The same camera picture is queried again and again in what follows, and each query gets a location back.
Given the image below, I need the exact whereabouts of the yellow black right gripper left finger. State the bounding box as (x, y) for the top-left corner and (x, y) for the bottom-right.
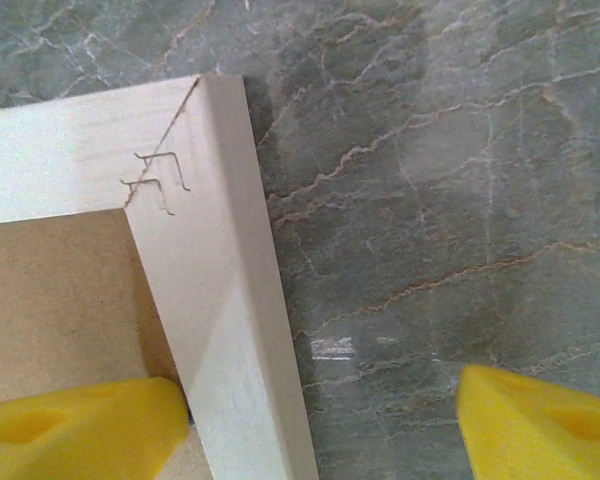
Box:
(0, 376), (190, 480)

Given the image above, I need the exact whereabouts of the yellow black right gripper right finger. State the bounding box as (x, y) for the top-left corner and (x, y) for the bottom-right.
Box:
(454, 363), (600, 480)

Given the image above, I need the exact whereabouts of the white picture frame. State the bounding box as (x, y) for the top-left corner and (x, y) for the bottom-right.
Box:
(0, 73), (322, 480)

